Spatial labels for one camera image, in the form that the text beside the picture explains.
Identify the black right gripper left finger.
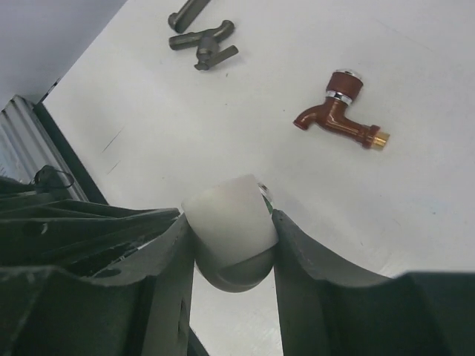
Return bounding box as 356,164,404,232
1,217,194,355

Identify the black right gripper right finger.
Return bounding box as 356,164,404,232
272,210,474,355

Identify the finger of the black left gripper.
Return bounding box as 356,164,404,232
1,177,179,275

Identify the white elbow pipe fitting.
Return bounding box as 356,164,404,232
182,174,278,293

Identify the green plastic faucet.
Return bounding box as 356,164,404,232
258,182,274,214

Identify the brown plastic faucet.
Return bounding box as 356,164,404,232
293,68,390,150

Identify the grey metal faucet fixture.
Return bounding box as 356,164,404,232
168,20,239,70

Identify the aluminium frame rail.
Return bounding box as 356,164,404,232
1,95,73,184

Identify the grey metal faucet bracket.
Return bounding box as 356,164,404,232
168,0,210,33

